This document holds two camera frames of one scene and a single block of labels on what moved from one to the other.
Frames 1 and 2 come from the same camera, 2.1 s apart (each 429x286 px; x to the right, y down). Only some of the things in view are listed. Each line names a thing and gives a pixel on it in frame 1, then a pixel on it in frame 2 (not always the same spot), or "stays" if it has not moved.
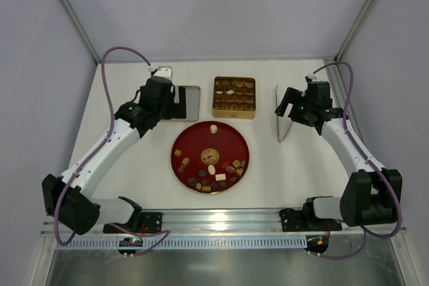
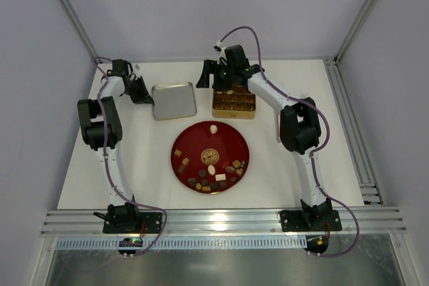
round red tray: [210, 157] stays
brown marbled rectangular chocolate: [181, 167] stays
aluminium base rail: [227, 222] stays
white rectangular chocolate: [220, 177] stays
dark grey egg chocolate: [192, 181] stays
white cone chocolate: [213, 128] stays
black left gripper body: [175, 104] → [135, 86]
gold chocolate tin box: [234, 97] stays
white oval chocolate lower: [211, 169] stays
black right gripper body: [289, 106] → [213, 72]
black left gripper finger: [169, 112] → [145, 98]
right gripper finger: [288, 98] → [208, 68]
